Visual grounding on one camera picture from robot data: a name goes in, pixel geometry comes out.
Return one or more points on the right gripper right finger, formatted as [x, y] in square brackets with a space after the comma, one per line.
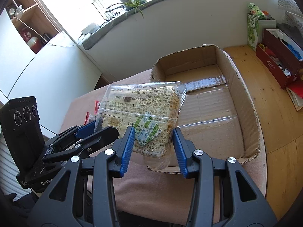
[224, 194]

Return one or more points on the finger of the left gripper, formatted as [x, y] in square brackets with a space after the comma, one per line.
[98, 140]
[70, 136]

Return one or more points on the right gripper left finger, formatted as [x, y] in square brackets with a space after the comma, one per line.
[63, 202]

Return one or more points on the clear packaged cracker bag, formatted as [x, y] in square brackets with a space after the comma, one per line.
[152, 109]

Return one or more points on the red wrapped snack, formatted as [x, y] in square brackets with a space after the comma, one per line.
[89, 117]

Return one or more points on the brown cardboard box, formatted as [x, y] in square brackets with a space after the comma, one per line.
[218, 114]

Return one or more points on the red thermos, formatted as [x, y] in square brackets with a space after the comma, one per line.
[32, 41]

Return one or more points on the white power adapter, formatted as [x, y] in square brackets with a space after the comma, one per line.
[90, 29]

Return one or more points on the wooden shelf cabinet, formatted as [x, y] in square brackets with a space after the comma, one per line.
[30, 14]

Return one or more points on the dark red shoe box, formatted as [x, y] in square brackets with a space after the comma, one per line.
[281, 55]

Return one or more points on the green tissue box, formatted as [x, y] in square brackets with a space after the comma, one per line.
[258, 21]

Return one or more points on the black tracking camera box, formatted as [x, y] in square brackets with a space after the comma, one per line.
[22, 132]

